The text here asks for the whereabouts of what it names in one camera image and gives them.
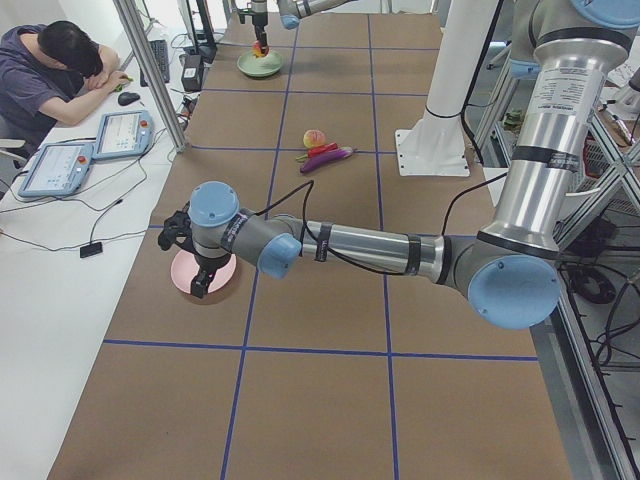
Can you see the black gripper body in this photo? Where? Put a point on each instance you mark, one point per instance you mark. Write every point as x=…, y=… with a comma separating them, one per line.
x=205, y=267
x=259, y=21

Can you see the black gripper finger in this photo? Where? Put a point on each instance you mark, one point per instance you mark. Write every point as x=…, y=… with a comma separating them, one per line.
x=262, y=38
x=200, y=283

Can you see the yellow pink peach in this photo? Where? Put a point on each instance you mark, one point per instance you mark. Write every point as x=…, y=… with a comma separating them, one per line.
x=314, y=138

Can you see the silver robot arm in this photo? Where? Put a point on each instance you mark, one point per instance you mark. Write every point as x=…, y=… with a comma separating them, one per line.
x=506, y=270
x=291, y=13

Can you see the pink plate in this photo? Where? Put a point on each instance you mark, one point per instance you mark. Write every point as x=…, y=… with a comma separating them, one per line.
x=184, y=268

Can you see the green plate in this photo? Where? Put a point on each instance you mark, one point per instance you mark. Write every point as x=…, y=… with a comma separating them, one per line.
x=260, y=67

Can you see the black power adapter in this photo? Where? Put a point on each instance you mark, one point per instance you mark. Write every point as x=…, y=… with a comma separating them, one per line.
x=192, y=73

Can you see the black keyboard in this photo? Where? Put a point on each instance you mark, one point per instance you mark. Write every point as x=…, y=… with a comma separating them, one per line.
x=160, y=51

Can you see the red chili pepper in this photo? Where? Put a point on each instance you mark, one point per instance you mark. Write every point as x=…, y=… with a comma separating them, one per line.
x=315, y=151

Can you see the purple eggplant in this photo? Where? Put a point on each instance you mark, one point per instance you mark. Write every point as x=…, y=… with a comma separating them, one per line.
x=322, y=159

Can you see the black computer mouse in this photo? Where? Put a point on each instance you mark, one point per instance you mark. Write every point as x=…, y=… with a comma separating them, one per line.
x=127, y=98

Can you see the far blue teach pendant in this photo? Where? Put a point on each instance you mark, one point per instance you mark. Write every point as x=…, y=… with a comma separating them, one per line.
x=123, y=134

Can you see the blue teach pendant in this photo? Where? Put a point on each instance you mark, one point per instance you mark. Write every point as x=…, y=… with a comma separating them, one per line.
x=58, y=170
x=123, y=134

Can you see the near blue teach pendant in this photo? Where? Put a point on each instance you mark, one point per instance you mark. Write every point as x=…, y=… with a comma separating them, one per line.
x=58, y=170

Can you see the seated person in blue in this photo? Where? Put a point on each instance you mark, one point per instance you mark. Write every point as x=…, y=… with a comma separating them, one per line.
x=53, y=74

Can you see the aluminium frame post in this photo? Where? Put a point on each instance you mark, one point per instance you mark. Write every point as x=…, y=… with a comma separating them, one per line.
x=133, y=27

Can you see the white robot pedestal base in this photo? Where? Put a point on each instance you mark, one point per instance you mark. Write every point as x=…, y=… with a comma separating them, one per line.
x=435, y=145

